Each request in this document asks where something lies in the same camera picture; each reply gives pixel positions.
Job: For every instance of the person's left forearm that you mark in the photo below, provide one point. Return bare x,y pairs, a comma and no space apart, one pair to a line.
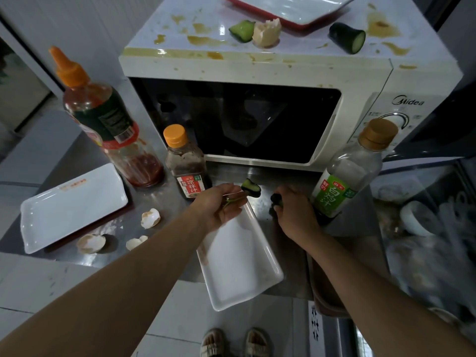
111,293

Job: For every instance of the brown cloth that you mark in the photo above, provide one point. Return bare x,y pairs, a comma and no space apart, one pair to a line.
325,293

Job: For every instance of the person's left hand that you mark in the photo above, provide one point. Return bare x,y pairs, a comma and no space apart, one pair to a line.
215,208

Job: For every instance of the clear bottle green label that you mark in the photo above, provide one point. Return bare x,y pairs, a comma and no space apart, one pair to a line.
346,174

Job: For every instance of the stainless steel table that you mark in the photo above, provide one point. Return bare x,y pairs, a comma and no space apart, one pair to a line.
171,215

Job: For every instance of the low grey cabinet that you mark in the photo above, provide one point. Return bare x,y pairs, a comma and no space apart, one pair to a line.
37,152

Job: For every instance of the white rectangular plate red underside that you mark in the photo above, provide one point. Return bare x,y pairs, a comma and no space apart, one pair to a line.
290,7

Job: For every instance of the person's right hand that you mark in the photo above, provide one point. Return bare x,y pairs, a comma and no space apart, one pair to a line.
297,219

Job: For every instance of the white plate orange print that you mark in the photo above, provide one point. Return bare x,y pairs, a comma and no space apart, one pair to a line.
70,208

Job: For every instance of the white bowl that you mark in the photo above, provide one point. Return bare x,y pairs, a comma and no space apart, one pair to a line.
416,219

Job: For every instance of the beige woven slipper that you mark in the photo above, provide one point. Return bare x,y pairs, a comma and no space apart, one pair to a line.
212,343
256,343

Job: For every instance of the white microwave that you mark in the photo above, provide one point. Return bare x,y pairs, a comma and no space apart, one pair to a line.
297,70

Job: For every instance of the person's right forearm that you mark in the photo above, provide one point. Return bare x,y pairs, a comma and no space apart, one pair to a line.
379,304

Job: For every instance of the dark sauce bottle orange cap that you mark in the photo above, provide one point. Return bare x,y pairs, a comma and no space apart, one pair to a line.
186,163

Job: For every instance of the large ketchup bottle orange cap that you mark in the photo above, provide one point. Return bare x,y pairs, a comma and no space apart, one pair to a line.
108,122

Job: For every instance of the plain white rectangular plate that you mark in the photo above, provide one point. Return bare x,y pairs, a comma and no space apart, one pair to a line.
238,263

